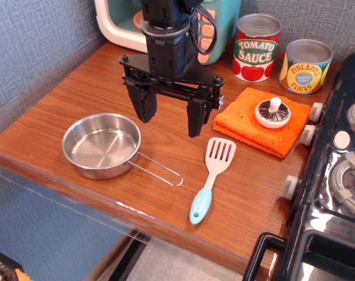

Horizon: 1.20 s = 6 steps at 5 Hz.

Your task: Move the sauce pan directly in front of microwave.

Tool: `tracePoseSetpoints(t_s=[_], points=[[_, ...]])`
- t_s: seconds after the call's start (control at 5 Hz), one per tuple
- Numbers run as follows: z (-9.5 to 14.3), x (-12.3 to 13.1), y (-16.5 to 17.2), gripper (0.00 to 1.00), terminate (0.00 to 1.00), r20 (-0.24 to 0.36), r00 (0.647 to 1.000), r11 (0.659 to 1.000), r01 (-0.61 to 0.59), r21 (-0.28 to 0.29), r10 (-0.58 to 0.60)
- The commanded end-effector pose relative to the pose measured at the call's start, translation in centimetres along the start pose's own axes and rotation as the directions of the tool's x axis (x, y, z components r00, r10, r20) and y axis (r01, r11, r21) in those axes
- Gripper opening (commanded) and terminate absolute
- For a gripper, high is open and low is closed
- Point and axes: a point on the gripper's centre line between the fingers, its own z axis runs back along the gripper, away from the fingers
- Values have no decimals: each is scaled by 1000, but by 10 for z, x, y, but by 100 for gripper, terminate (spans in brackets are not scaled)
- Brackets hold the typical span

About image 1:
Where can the orange folded cloth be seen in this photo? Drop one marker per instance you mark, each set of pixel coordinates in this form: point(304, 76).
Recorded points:
point(238, 121)

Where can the tomato sauce can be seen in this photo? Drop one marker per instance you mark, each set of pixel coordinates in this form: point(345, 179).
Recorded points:
point(255, 49)

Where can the metal pot with wire handle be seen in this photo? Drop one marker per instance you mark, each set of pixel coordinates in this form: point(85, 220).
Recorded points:
point(105, 145)

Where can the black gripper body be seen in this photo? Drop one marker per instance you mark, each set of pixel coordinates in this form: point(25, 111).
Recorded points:
point(171, 65)

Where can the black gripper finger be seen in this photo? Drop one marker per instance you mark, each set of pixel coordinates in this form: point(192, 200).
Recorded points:
point(198, 115)
point(143, 100)

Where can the teal toy microwave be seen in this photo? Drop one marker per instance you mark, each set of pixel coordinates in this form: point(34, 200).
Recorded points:
point(119, 22)

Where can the pineapple slices can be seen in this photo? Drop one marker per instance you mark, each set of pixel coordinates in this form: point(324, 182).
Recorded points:
point(305, 66)

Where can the white toy mushroom slice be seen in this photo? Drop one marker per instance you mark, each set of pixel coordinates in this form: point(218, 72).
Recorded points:
point(272, 113)

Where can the white and teal toy spatula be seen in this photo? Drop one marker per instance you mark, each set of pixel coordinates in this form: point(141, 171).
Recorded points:
point(219, 155)

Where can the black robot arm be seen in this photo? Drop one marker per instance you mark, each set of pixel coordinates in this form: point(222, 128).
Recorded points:
point(165, 14)

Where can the black toy stove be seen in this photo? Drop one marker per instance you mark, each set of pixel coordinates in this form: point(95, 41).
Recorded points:
point(320, 239)

